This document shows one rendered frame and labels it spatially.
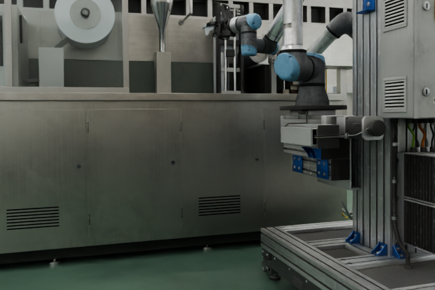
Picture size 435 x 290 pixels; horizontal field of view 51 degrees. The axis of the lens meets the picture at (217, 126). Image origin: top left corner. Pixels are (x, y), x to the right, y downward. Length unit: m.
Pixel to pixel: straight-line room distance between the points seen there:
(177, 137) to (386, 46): 1.23
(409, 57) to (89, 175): 1.63
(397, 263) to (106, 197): 1.44
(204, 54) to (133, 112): 0.91
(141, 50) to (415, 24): 1.90
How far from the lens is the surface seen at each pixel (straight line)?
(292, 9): 2.02
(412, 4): 1.74
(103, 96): 2.45
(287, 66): 1.96
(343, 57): 3.63
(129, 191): 2.51
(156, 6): 2.91
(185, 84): 3.15
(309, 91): 2.07
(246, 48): 2.17
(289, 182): 2.76
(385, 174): 1.91
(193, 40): 3.19
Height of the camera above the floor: 0.78
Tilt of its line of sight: 2 degrees down
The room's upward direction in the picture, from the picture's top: 1 degrees counter-clockwise
